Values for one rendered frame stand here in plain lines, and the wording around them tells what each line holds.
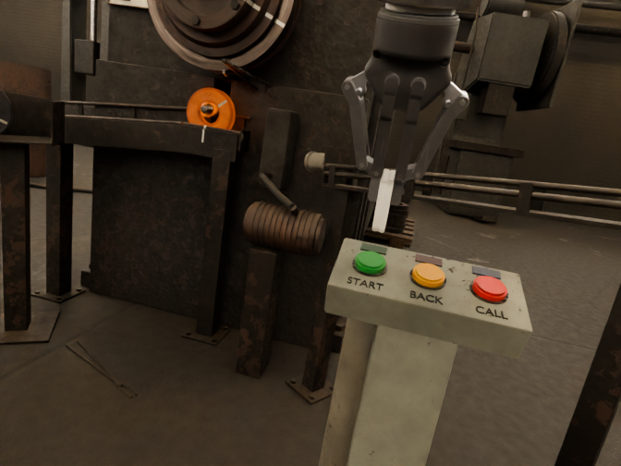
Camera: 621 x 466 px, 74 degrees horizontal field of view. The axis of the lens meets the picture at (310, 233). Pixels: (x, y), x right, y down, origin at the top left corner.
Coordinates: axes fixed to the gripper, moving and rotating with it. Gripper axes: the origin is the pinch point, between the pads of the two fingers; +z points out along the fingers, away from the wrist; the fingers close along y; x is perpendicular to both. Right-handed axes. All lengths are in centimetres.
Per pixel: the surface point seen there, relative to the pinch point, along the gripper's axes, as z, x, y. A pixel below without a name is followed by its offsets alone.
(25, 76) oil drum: 69, -221, 295
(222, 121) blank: 22, -72, 56
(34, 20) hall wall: 120, -682, 744
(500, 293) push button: 8.5, 1.7, -15.7
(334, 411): 43.8, -0.2, 1.7
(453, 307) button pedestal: 9.6, 4.8, -10.4
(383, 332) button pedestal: 15.1, 6.1, -3.2
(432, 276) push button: 8.5, 1.3, -7.6
